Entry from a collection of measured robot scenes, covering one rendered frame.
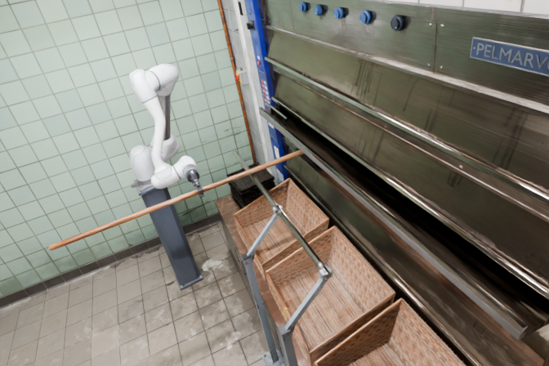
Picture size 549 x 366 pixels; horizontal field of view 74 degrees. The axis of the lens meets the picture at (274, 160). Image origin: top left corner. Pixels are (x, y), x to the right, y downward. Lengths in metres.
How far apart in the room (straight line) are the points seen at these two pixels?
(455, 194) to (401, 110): 0.32
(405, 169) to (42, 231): 3.01
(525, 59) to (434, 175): 0.50
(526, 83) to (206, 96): 2.59
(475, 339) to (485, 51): 1.01
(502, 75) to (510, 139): 0.16
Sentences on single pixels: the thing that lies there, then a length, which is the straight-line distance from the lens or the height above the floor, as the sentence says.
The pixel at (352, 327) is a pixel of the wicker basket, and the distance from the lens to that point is 1.88.
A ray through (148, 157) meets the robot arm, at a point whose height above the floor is 1.21.
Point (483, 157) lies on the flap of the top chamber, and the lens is 1.13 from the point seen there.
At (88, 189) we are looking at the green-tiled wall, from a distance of 3.43.
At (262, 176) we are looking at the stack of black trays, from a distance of 2.77.
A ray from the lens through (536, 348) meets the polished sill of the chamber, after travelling 1.43.
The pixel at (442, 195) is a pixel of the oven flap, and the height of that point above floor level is 1.52.
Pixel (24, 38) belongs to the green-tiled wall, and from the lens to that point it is 3.09.
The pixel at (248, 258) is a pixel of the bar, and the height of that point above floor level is 0.95.
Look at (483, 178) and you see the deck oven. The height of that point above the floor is 1.66.
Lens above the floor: 2.32
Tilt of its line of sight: 30 degrees down
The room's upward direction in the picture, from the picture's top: 11 degrees counter-clockwise
